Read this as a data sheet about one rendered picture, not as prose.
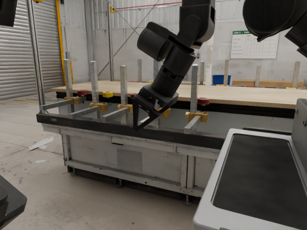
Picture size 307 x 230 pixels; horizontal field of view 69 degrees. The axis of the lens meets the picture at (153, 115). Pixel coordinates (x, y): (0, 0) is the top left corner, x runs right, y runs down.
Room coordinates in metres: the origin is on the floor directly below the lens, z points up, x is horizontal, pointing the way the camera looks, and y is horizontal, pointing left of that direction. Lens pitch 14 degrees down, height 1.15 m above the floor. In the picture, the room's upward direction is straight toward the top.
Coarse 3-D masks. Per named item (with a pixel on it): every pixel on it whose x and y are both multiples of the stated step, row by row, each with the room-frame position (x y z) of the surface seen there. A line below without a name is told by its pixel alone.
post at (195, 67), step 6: (192, 66) 1.36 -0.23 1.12; (198, 66) 1.36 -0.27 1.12; (192, 72) 1.35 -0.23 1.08; (198, 72) 1.37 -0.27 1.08; (192, 78) 1.35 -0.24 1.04; (192, 84) 1.35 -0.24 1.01; (192, 90) 1.35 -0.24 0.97; (192, 96) 1.35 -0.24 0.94; (192, 102) 1.35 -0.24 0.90; (192, 108) 1.35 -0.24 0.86
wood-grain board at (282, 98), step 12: (84, 84) 2.34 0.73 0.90; (108, 84) 2.34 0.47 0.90; (120, 84) 2.34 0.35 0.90; (132, 84) 2.34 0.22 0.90; (144, 84) 2.34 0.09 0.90; (180, 84) 2.34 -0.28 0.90; (180, 96) 1.56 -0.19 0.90; (204, 96) 1.56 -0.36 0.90; (216, 96) 1.56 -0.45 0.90; (228, 96) 1.56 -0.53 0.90; (240, 96) 1.56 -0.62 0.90; (252, 96) 1.56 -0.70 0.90; (264, 96) 1.56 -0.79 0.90; (276, 96) 1.56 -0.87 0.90; (288, 96) 1.56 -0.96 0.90; (300, 96) 1.56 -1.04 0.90; (288, 108) 1.29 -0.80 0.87
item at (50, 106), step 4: (84, 96) 1.85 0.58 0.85; (64, 100) 1.66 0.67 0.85; (68, 100) 1.67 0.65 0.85; (72, 100) 1.70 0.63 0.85; (48, 104) 1.51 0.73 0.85; (52, 104) 1.53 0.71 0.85; (56, 104) 1.56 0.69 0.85; (60, 104) 1.59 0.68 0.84; (64, 104) 1.63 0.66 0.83; (68, 104) 1.66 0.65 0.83; (40, 108) 1.46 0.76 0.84; (44, 108) 1.46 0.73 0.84; (48, 108) 1.49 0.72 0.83
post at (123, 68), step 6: (120, 66) 1.55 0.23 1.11; (126, 66) 1.57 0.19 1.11; (120, 72) 1.55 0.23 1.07; (126, 72) 1.56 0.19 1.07; (120, 78) 1.55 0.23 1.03; (126, 78) 1.56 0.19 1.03; (126, 84) 1.56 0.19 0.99; (126, 90) 1.56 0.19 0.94; (126, 96) 1.55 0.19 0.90; (126, 102) 1.55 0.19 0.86; (126, 114) 1.55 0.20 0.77; (126, 120) 1.55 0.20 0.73
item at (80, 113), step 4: (108, 104) 1.71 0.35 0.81; (88, 108) 1.53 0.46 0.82; (92, 108) 1.54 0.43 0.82; (96, 108) 1.58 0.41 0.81; (76, 112) 1.40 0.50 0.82; (80, 112) 1.42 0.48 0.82; (84, 112) 1.45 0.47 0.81; (88, 112) 1.49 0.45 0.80; (72, 116) 1.35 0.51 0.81; (76, 116) 1.38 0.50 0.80
